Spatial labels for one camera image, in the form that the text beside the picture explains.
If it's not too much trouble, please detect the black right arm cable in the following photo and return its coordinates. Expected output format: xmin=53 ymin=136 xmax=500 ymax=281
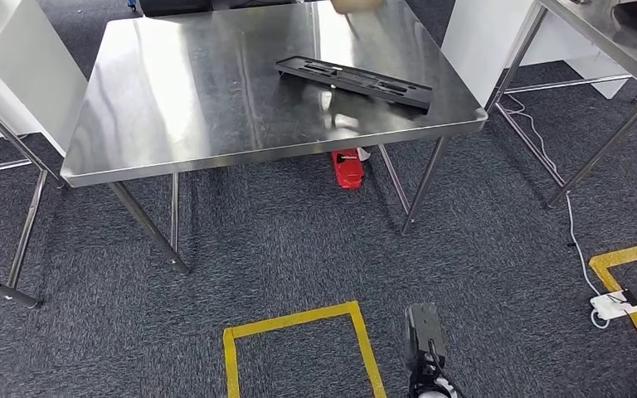
xmin=427 ymin=339 xmax=463 ymax=398

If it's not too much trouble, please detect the stainless steel workbench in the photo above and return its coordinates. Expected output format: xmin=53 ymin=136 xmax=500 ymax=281
xmin=60 ymin=0 xmax=489 ymax=276

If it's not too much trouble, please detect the white floor cable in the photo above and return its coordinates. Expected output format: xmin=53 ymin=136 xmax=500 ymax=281
xmin=502 ymin=93 xmax=610 ymax=331

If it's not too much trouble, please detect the black plastic car part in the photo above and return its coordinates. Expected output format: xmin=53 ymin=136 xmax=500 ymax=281
xmin=274 ymin=55 xmax=434 ymax=111

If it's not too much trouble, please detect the brown cardboard box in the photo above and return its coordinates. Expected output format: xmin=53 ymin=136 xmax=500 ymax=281
xmin=330 ymin=0 xmax=386 ymax=15

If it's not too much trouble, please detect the red plastic container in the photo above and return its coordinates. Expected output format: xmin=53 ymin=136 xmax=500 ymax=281
xmin=331 ymin=148 xmax=367 ymax=191

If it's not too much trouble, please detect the yellow floor tape square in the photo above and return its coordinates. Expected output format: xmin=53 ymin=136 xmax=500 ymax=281
xmin=221 ymin=300 xmax=388 ymax=398
xmin=588 ymin=239 xmax=637 ymax=375

